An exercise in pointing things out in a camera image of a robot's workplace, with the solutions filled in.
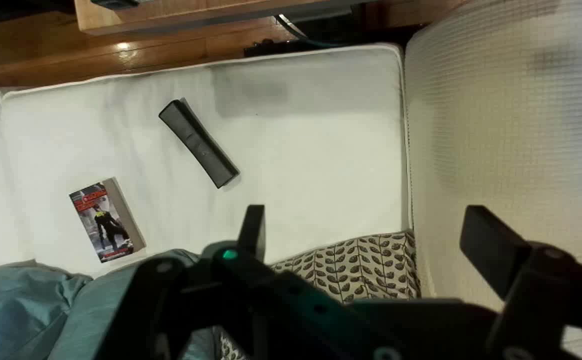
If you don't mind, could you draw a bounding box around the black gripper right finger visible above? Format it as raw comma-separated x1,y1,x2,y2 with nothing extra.
458,204,540,304

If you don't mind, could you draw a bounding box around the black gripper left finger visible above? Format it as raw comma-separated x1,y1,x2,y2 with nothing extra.
236,202,269,261

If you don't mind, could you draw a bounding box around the black remote control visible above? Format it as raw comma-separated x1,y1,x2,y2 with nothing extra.
158,98,242,190

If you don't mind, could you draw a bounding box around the large leaf patterned pillow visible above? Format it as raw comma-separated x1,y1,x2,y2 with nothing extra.
212,229,421,360

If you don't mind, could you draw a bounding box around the small book with red cover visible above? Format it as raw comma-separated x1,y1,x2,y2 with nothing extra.
68,176,148,265

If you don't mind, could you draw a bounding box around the wooden coffee table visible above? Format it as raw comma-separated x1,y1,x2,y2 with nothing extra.
72,0,373,38

